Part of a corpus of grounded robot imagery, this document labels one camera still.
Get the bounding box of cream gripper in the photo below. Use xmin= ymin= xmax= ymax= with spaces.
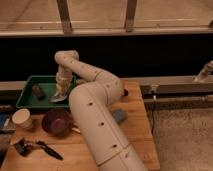
xmin=56 ymin=74 xmax=72 ymax=95

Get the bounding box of grey towel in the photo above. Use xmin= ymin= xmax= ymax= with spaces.
xmin=51 ymin=94 xmax=67 ymax=103

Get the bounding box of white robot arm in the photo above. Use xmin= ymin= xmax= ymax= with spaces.
xmin=52 ymin=50 xmax=148 ymax=171

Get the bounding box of green plastic tray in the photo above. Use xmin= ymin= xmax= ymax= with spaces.
xmin=16 ymin=75 xmax=69 ymax=110

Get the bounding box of dark brown block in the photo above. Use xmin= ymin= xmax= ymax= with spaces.
xmin=32 ymin=84 xmax=46 ymax=100

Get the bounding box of purple bowl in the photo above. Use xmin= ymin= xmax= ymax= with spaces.
xmin=41 ymin=108 xmax=71 ymax=136

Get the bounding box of white paper cup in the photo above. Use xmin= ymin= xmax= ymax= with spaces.
xmin=12 ymin=108 xmax=33 ymax=130

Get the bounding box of blue sponge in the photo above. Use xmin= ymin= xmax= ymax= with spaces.
xmin=112 ymin=109 xmax=127 ymax=123

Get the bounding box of blue object at edge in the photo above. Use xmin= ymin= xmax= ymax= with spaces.
xmin=0 ymin=115 xmax=11 ymax=129

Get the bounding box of black binder clip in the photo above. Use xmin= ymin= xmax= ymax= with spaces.
xmin=13 ymin=138 xmax=32 ymax=157

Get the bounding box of black handled tool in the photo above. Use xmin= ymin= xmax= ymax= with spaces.
xmin=36 ymin=141 xmax=63 ymax=160

